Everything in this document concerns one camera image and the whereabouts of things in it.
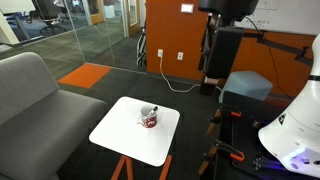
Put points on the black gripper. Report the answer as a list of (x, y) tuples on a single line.
[(230, 8)]

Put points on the black marker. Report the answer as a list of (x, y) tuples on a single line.
[(154, 110)]

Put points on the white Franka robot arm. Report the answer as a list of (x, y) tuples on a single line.
[(296, 130)]

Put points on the blue-grey ottoman stool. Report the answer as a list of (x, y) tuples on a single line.
[(246, 85)]

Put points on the red and white mug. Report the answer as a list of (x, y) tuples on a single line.
[(149, 120)]

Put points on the wooden door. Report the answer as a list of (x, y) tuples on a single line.
[(96, 10)]

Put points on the orange table legs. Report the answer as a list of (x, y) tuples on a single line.
[(126, 168)]

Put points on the black office chair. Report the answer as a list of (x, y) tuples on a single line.
[(48, 13)]

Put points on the grey fabric sofa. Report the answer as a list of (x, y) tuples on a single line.
[(36, 123)]

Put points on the white office desk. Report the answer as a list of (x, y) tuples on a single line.
[(11, 18)]

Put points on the white wall switch plate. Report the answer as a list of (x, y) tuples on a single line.
[(187, 8)]

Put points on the white wall outlet with plug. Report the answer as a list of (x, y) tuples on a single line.
[(160, 53)]

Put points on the white wall whiteboard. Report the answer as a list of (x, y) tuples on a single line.
[(286, 15)]

